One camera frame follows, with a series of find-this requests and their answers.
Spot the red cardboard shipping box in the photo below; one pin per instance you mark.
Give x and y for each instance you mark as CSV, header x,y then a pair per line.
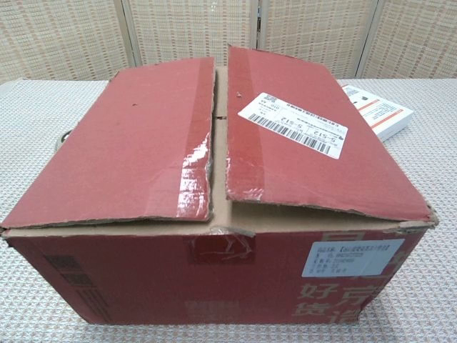
x,y
135,278

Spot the flat white orange product box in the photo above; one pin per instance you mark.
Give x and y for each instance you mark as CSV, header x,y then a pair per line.
x,y
387,114

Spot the woven folding screen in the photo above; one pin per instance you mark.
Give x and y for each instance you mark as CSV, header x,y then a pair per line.
x,y
185,32

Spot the white woven tablecloth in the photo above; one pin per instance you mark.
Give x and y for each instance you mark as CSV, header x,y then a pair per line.
x,y
428,271

